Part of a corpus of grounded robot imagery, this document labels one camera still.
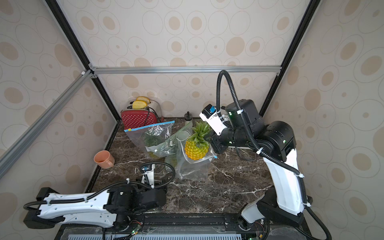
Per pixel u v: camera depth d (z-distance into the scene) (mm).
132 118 1023
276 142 299
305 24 726
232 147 458
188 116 1079
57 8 686
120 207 442
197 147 571
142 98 1060
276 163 309
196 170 860
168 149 741
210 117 430
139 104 1023
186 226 729
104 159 919
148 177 548
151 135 795
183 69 884
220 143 448
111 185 468
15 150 527
